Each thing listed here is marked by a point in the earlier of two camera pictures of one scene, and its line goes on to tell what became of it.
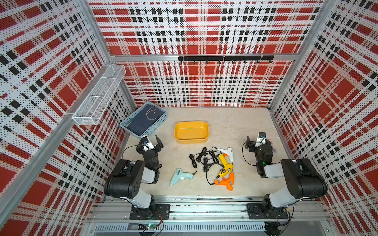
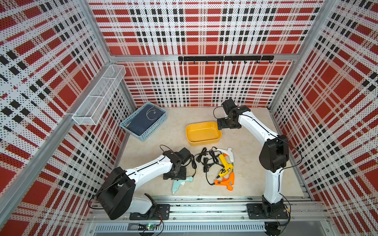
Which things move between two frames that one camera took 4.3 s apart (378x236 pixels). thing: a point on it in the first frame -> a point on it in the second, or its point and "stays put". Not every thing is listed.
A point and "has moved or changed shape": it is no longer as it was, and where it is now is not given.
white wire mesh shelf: (90, 111) stays put
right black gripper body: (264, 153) -> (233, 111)
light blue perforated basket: (145, 121) stays put
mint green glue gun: (179, 174) has moved or changed shape
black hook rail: (232, 58) stays put
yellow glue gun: (227, 168) stays put
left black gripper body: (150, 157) -> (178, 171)
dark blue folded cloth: (145, 118) stays put
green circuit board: (150, 226) stays put
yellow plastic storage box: (191, 132) has moved or changed shape
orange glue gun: (229, 182) stays put
